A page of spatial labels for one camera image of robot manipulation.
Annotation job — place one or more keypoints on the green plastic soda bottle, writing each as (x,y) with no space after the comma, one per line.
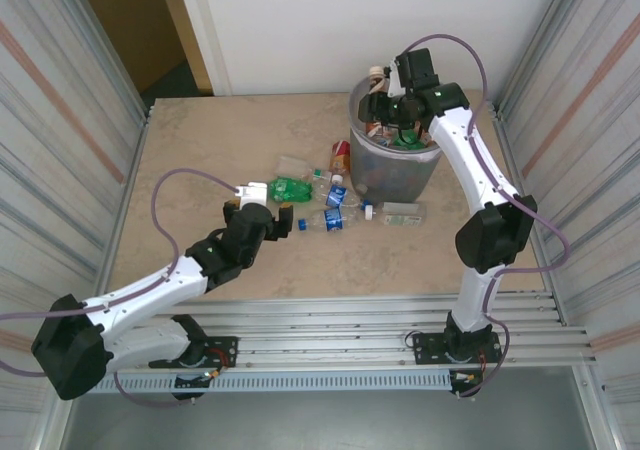
(407,141)
(290,190)

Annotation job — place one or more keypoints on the clear bottle Pepsi blue label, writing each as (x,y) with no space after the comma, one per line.
(332,220)

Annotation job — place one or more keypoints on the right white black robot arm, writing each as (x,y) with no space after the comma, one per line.
(495,235)

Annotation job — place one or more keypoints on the clear plastic bin liner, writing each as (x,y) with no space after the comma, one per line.
(361,90)

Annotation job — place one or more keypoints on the grey mesh waste bin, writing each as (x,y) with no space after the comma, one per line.
(390,185)

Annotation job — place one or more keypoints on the yellow power connector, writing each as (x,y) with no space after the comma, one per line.
(214,373)
(467,377)

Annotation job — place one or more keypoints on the brown wooden door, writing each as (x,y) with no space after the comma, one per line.
(125,20)

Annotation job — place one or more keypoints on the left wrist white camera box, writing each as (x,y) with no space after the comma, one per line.
(252,195)

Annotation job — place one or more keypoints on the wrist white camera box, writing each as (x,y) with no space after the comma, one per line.
(393,82)
(252,195)

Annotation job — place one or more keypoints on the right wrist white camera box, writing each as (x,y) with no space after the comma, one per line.
(393,82)

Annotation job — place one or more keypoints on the aluminium frame rails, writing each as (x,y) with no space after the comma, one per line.
(325,320)

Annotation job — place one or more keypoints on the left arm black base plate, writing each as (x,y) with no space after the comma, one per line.
(225,350)

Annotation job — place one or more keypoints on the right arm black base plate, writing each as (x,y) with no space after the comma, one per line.
(430,345)

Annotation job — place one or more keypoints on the white door frame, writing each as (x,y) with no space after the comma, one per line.
(202,20)

